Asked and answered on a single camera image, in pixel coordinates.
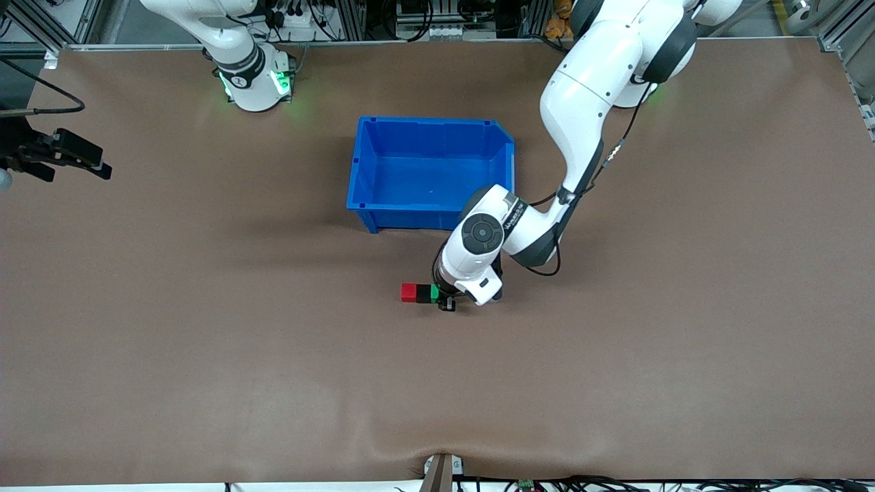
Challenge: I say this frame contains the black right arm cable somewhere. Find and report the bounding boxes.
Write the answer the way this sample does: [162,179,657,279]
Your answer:
[0,58,86,117]

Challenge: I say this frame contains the white power strip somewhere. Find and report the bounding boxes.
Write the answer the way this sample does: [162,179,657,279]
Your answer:
[263,5,322,29]

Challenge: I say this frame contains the aluminium frame post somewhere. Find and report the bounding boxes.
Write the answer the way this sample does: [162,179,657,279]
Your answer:
[523,0,551,38]
[338,0,366,40]

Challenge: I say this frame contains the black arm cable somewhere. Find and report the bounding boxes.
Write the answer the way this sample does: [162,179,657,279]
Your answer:
[0,58,86,117]
[502,82,650,277]

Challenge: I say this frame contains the orange snack bags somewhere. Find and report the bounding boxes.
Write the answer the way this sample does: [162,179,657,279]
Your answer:
[545,0,576,39]

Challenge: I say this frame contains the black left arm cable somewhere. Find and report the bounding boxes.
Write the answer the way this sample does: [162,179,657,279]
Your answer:
[502,82,650,277]

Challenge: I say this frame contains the blue plastic storage bin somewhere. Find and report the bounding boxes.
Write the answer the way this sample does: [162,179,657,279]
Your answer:
[346,115,517,238]

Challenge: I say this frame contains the table cover cloth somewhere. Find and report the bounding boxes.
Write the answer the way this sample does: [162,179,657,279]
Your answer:
[0,38,875,487]

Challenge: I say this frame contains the aluminium frame profile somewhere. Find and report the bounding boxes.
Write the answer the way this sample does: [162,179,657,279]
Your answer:
[817,0,875,141]
[0,0,103,52]

